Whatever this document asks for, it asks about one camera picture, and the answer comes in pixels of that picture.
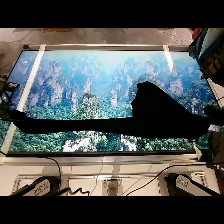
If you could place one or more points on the heap of clothes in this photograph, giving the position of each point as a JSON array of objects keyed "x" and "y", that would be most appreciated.
[{"x": 208, "y": 55}]

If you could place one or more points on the black pants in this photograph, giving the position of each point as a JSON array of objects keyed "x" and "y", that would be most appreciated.
[{"x": 156, "y": 116}]

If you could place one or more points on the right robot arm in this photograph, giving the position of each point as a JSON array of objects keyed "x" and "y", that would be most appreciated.
[{"x": 186, "y": 184}]

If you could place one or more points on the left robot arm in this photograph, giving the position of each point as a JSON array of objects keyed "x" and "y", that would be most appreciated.
[{"x": 40, "y": 186}]

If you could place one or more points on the silver frame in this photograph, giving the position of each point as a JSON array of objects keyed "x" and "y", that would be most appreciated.
[{"x": 112, "y": 187}]

